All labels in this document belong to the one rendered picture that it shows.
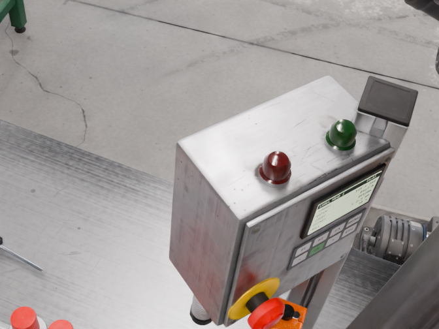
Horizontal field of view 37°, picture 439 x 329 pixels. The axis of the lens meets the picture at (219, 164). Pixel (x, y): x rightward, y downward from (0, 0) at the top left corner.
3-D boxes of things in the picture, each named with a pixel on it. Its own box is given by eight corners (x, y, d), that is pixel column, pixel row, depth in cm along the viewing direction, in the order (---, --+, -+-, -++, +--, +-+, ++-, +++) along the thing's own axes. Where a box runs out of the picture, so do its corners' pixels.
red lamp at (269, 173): (251, 170, 52) (255, 152, 51) (277, 158, 54) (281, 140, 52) (271, 192, 51) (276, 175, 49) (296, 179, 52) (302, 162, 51)
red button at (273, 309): (240, 298, 60) (259, 324, 58) (273, 279, 61) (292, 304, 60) (235, 316, 63) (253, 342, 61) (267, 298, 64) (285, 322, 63)
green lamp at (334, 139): (317, 138, 55) (323, 119, 54) (340, 127, 56) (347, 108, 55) (338, 158, 54) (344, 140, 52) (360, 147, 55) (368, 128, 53)
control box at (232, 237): (166, 258, 68) (174, 139, 54) (292, 192, 75) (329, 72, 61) (221, 335, 64) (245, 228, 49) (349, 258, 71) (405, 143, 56)
